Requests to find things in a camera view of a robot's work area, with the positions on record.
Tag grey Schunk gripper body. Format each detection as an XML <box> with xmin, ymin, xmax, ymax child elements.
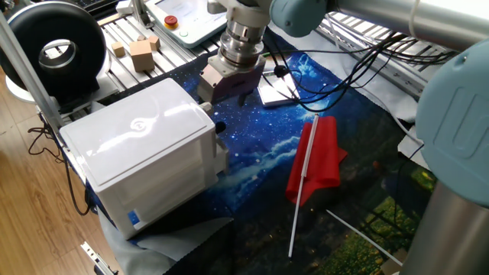
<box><xmin>196</xmin><ymin>54</ymin><xmax>267</xmax><ymax>105</ymax></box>

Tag white plastic drawer cabinet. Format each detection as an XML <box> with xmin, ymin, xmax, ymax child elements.
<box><xmin>59</xmin><ymin>78</ymin><xmax>231</xmax><ymax>241</ymax></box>

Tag silver digital scale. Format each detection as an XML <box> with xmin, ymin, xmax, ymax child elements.
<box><xmin>257</xmin><ymin>68</ymin><xmax>301</xmax><ymax>108</ymax></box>

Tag starry night printed tablecloth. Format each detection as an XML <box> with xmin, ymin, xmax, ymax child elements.
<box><xmin>86</xmin><ymin>34</ymin><xmax>439</xmax><ymax>275</ymax></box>

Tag white teach pendant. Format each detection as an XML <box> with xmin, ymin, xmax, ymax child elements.
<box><xmin>144</xmin><ymin>0</ymin><xmax>228</xmax><ymax>50</ymax></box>

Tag large wooden cube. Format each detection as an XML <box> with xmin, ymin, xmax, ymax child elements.
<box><xmin>128</xmin><ymin>40</ymin><xmax>156</xmax><ymax>73</ymax></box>

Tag red flag with white pole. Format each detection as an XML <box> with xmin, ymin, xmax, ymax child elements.
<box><xmin>285</xmin><ymin>113</ymin><xmax>348</xmax><ymax>259</ymax></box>

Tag white small box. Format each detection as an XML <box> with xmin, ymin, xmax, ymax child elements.
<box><xmin>115</xmin><ymin>0</ymin><xmax>134</xmax><ymax>16</ymax></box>

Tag light wooden strip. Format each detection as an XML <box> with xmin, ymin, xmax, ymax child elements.
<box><xmin>97</xmin><ymin>13</ymin><xmax>123</xmax><ymax>27</ymax></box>

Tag white thin rod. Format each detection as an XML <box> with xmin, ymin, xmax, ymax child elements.
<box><xmin>325</xmin><ymin>209</ymin><xmax>403</xmax><ymax>267</ymax></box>

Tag brown cardboard piece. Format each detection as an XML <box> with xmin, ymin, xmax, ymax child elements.
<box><xmin>381</xmin><ymin>248</ymin><xmax>408</xmax><ymax>275</ymax></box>

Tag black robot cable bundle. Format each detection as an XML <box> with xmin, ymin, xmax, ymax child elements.
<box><xmin>261</xmin><ymin>28</ymin><xmax>459</xmax><ymax>114</ymax></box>

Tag aluminium upright bracket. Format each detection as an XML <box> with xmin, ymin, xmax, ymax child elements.
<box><xmin>131</xmin><ymin>0</ymin><xmax>154</xmax><ymax>30</ymax></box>

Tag black ring-shaped fan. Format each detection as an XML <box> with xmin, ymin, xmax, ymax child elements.
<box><xmin>0</xmin><ymin>1</ymin><xmax>119</xmax><ymax>104</ymax></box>

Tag black floor cable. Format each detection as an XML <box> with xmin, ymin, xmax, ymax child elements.
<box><xmin>27</xmin><ymin>125</ymin><xmax>96</xmax><ymax>217</ymax></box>

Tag aluminium frame profile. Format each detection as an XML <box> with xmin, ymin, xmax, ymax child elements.
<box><xmin>0</xmin><ymin>10</ymin><xmax>77</xmax><ymax>150</ymax></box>

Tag silver metal rail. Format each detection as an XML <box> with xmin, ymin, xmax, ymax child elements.
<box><xmin>79</xmin><ymin>241</ymin><xmax>119</xmax><ymax>275</ymax></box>

